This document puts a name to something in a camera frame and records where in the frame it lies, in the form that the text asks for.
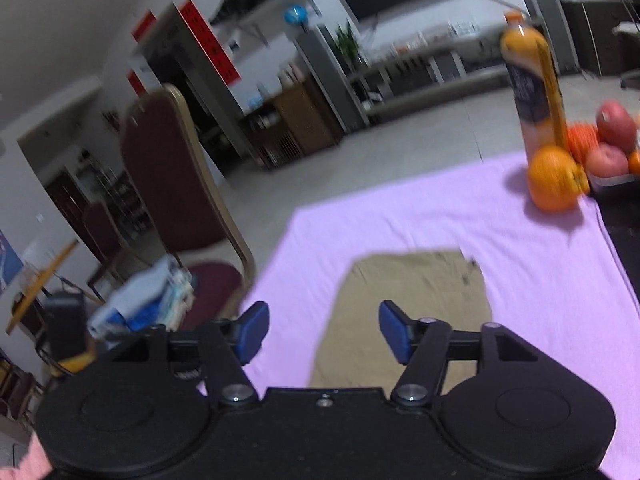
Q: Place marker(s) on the green potted plant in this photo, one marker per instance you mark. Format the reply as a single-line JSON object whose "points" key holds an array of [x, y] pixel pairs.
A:
{"points": [[347, 42]]}

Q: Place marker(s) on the stack of folded clothes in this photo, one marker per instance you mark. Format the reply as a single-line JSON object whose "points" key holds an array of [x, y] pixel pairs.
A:
{"points": [[145, 295]]}

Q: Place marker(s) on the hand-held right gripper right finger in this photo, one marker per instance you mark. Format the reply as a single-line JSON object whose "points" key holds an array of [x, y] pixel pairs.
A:
{"points": [[395, 332]]}

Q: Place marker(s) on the grey television stand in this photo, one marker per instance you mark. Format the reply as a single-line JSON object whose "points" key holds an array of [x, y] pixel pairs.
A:
{"points": [[425, 70]]}

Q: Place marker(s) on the large orange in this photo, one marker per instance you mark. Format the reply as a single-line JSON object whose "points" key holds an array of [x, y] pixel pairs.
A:
{"points": [[554, 179]]}

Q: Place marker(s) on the khaki pants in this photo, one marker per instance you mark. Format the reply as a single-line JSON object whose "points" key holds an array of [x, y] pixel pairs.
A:
{"points": [[400, 320]]}

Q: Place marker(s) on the orange juice bottle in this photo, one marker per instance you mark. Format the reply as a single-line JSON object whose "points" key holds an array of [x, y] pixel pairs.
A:
{"points": [[532, 85]]}

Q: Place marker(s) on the lilac blanket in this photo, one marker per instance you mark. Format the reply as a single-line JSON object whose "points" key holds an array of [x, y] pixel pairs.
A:
{"points": [[540, 280]]}

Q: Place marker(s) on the small orange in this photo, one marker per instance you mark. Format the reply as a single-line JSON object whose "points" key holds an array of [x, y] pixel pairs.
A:
{"points": [[635, 162], [582, 141]]}

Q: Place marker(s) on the red wall panel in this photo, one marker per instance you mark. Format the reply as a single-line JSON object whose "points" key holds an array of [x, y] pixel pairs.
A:
{"points": [[209, 42]]}

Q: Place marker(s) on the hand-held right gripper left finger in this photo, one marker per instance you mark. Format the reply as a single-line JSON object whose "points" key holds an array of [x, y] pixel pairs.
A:
{"points": [[253, 331]]}

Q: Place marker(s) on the black fruit tray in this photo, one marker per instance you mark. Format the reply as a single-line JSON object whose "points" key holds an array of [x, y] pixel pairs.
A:
{"points": [[615, 184]]}

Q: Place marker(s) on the red apple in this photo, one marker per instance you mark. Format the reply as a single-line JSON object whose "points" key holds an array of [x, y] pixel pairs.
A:
{"points": [[617, 125], [607, 161]]}

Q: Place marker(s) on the person's pink clothing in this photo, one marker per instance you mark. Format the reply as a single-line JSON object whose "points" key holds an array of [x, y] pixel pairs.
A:
{"points": [[22, 462]]}

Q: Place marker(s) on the wooden cabinet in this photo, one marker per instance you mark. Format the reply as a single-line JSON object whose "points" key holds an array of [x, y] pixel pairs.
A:
{"points": [[310, 120]]}

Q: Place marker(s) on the yellow table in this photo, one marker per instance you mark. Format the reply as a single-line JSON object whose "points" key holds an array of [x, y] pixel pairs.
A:
{"points": [[42, 280]]}

